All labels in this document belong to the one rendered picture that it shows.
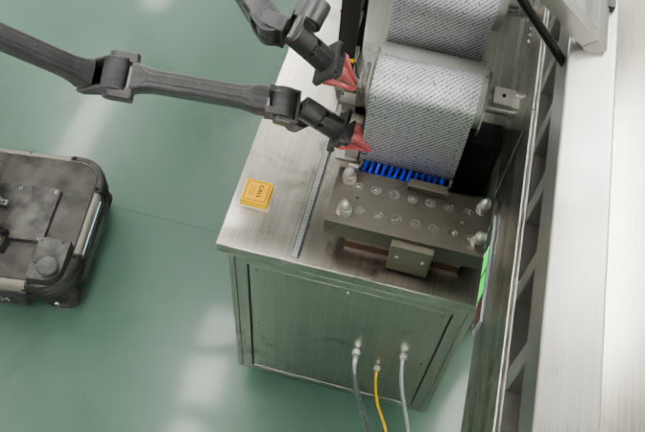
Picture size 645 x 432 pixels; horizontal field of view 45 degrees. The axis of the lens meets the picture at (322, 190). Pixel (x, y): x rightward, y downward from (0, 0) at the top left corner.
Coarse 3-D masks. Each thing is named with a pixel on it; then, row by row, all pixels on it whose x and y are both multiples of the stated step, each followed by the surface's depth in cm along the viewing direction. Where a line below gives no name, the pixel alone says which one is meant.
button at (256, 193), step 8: (248, 184) 198; (256, 184) 198; (264, 184) 198; (272, 184) 199; (248, 192) 197; (256, 192) 197; (264, 192) 197; (272, 192) 199; (240, 200) 196; (248, 200) 196; (256, 200) 196; (264, 200) 196; (264, 208) 196
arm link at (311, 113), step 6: (300, 102) 183; (306, 102) 180; (312, 102) 180; (300, 108) 180; (306, 108) 179; (312, 108) 179; (318, 108) 180; (324, 108) 181; (300, 114) 179; (306, 114) 179; (312, 114) 179; (318, 114) 180; (324, 114) 182; (300, 120) 181; (306, 120) 180; (312, 120) 180; (318, 120) 180; (312, 126) 182
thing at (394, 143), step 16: (368, 128) 181; (384, 128) 180; (400, 128) 178; (416, 128) 177; (368, 144) 186; (384, 144) 185; (400, 144) 183; (416, 144) 182; (432, 144) 180; (448, 144) 179; (464, 144) 178; (384, 160) 190; (400, 160) 188; (416, 160) 187; (432, 160) 185; (448, 160) 184; (448, 176) 189
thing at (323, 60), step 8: (320, 40) 168; (320, 48) 168; (328, 48) 170; (336, 48) 172; (312, 56) 168; (320, 56) 168; (328, 56) 169; (336, 56) 170; (312, 64) 170; (320, 64) 169; (328, 64) 170; (336, 64) 169; (320, 72) 171; (328, 72) 169; (312, 80) 172; (320, 80) 170
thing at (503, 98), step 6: (498, 90) 172; (504, 90) 172; (510, 90) 172; (492, 96) 172; (498, 96) 171; (504, 96) 170; (510, 96) 171; (492, 102) 170; (498, 102) 170; (504, 102) 170; (510, 102) 170; (516, 102) 170; (504, 108) 170; (510, 108) 170; (516, 108) 170
